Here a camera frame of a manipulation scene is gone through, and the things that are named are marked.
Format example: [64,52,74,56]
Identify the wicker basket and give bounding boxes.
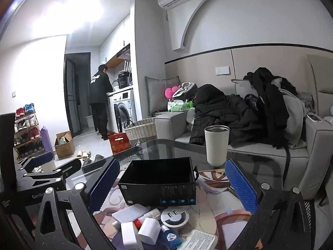
[124,117,158,141]

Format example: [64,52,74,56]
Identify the pink plush toy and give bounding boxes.
[165,85,180,101]

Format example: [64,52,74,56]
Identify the blue bottle with white cap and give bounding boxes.
[160,224,186,249]

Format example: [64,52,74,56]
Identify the black puffer jacket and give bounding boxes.
[189,84,263,146]

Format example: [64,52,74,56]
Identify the white adapter block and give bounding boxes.
[120,222,143,250]

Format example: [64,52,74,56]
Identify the red gift bag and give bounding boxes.
[108,132,130,155]

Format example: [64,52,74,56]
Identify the pale sofa pillow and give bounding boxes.
[231,79,258,97]

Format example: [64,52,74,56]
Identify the white washing machine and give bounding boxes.
[108,88,137,133]

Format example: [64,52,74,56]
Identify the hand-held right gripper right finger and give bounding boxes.
[224,158,324,250]

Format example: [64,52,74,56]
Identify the white tube with red cap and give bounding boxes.
[133,208,162,228]

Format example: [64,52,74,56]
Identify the cardboard box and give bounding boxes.
[54,131,76,159]

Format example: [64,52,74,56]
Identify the grey sofa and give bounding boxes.
[153,55,333,201]

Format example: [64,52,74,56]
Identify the white labelled box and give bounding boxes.
[179,230,218,250]

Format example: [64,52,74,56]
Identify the black kitchen appliance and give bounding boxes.
[118,73,132,89]

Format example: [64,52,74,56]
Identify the grey cushion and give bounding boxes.
[144,76,180,115]

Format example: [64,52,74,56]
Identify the white wall cabinets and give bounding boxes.
[100,14,130,68]

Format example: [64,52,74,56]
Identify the white remote control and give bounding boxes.
[112,204,150,223]

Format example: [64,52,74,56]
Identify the black draped garment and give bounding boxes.
[243,67,290,149]

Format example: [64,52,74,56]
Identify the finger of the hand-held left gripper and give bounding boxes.
[16,151,54,174]
[22,158,82,188]

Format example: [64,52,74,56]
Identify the green wipes packet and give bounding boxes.
[168,99,188,112]

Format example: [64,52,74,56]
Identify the shoe rack with shoes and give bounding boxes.
[13,103,45,159]

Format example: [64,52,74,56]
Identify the purple rolled mat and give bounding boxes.
[40,126,54,154]

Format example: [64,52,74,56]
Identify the white insulated cup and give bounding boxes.
[204,125,230,167]

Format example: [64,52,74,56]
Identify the dark door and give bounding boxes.
[64,52,91,138]

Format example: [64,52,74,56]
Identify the rug with herringbone border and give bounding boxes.
[303,199,328,240]

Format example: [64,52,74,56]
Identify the round grey socket hub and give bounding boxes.
[160,208,190,230]

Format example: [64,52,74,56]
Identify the black storage box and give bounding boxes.
[118,157,199,207]

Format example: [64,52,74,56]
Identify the printed desk mat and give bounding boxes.
[88,169,261,250]

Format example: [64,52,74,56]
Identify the black and white backpack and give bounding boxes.
[172,82,198,102]

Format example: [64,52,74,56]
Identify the grey garment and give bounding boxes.
[280,89,313,142]

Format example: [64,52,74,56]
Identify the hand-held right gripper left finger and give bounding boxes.
[31,157,121,250]

